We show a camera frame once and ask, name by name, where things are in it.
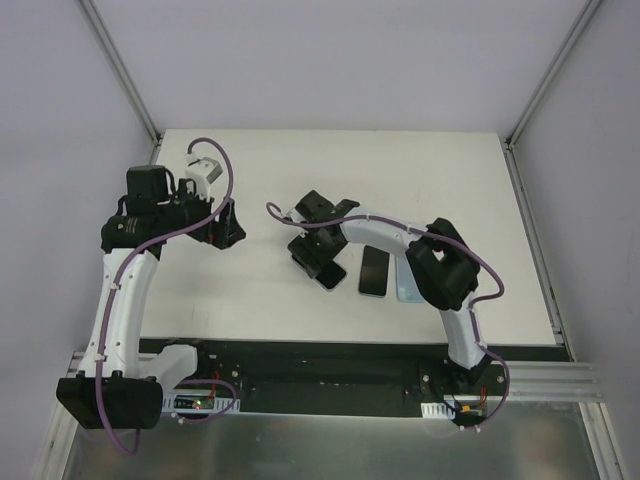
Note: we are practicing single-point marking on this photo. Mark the right white cable duct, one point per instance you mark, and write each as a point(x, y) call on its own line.
point(437, 411)

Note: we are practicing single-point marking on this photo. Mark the aluminium extrusion rail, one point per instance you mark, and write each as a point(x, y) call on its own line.
point(572, 382)
point(75, 365)

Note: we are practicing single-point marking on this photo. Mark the aluminium frame post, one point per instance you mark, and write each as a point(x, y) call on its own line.
point(575, 33)
point(106, 44)

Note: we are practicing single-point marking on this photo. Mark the right aluminium frame post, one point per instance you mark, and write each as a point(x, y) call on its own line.
point(575, 33)

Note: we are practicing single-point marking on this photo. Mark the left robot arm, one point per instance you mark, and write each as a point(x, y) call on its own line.
point(111, 387)

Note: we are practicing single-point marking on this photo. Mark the light blue phone case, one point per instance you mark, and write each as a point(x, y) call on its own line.
point(406, 286)

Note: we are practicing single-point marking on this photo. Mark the white cable duct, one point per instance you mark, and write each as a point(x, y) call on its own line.
point(193, 403)
point(437, 411)

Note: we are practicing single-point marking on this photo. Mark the left white cable duct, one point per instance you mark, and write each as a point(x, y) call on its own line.
point(193, 403)

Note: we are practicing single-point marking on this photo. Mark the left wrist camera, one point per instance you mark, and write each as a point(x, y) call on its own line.
point(203, 172)

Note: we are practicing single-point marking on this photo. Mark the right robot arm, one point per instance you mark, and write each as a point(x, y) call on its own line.
point(440, 262)

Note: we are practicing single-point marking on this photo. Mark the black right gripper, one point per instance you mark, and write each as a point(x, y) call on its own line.
point(316, 245)

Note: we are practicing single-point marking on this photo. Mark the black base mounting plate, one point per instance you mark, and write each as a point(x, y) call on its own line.
point(342, 379)

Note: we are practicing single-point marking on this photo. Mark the left aluminium frame post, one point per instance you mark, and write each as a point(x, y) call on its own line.
point(106, 44)

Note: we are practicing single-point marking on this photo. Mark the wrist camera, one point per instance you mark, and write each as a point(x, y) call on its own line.
point(203, 172)
point(294, 216)

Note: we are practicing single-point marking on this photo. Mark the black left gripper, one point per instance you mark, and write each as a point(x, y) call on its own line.
point(215, 226)

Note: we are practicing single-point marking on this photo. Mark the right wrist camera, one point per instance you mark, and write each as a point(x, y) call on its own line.
point(294, 216)

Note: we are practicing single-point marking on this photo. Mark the right aluminium extrusion rail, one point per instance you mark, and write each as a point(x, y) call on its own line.
point(572, 382)

